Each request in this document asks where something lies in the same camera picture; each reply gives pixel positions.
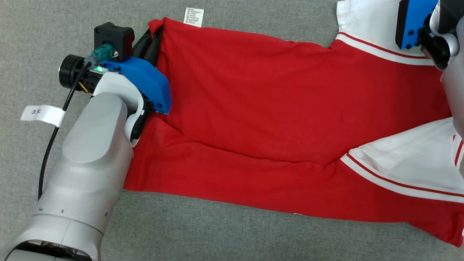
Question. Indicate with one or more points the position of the red jersey shirt white sleeves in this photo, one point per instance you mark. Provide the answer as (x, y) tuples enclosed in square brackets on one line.
[(272, 108)]

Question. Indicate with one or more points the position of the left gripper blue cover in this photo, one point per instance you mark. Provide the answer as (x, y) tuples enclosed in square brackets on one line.
[(145, 83)]

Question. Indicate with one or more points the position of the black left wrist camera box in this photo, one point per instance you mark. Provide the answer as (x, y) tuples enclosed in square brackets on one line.
[(114, 38)]

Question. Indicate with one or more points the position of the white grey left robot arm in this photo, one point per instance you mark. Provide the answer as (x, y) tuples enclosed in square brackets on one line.
[(87, 163)]

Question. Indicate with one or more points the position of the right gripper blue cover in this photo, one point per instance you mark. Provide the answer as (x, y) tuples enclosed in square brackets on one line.
[(415, 21)]

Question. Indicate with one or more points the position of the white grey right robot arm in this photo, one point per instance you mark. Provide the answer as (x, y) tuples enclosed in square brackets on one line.
[(455, 90)]

